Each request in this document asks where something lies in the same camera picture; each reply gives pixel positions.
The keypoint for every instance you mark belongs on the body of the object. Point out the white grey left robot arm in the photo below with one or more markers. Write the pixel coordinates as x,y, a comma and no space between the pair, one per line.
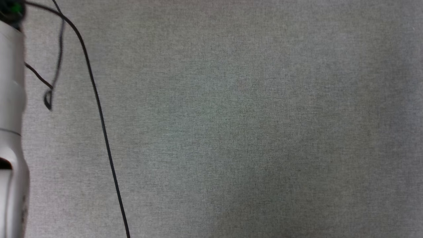
11,99

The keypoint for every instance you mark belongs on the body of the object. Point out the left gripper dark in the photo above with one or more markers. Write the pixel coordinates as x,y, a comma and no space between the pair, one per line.
11,11

